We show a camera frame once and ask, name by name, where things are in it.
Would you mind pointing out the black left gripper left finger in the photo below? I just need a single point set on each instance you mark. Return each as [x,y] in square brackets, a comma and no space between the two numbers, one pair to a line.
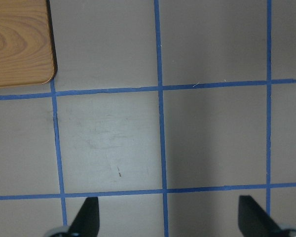
[85,224]

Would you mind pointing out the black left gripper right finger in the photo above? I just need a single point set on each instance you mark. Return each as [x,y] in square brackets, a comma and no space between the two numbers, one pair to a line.
[253,221]

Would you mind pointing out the wooden tray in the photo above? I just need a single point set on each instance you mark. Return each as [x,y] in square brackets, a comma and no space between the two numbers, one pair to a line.
[27,48]

